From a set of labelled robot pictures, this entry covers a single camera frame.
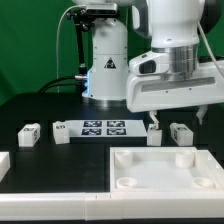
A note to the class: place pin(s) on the white square table top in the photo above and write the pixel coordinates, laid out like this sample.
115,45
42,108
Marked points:
164,169

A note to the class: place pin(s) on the white sheet with markers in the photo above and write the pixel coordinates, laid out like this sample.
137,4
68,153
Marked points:
106,128

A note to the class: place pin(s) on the white front fence rail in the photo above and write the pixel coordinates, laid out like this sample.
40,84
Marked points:
111,206

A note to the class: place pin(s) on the black camera stand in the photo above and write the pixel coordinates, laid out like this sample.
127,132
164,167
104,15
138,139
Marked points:
83,23

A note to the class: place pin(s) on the white fence rail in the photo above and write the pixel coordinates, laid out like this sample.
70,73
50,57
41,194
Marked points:
4,164
111,206
218,161

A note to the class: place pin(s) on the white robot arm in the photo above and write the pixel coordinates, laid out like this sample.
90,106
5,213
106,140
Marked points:
169,75

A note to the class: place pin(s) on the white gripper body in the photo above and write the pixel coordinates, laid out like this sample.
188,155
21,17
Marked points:
148,90

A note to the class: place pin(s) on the white right fence rail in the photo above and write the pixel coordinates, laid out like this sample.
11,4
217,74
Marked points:
218,161

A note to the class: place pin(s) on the silver camera on stand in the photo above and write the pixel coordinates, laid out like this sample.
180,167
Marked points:
101,9

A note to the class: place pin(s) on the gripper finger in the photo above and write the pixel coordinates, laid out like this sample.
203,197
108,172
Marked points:
154,120
201,113

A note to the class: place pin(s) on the white left fence rail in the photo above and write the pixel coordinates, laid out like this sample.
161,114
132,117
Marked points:
4,164

